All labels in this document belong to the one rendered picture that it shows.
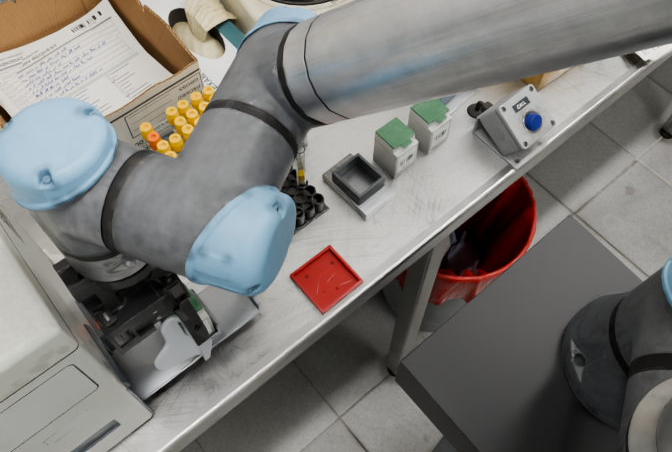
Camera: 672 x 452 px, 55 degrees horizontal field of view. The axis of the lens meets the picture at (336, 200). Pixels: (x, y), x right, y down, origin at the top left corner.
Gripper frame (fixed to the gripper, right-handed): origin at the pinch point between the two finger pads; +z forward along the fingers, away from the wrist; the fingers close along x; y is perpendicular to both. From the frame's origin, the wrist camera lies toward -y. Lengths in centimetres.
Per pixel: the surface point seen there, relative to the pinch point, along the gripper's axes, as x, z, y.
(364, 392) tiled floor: 3, 96, -29
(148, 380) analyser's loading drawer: 1.9, 4.7, 7.1
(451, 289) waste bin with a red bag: 6, 57, -49
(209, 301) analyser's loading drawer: -1.5, 4.7, -3.6
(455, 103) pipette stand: -5, 7, -50
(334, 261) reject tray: 2.7, 8.4, -19.6
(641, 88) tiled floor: -12, 96, -164
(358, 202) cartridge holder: -1.2, 6.3, -27.1
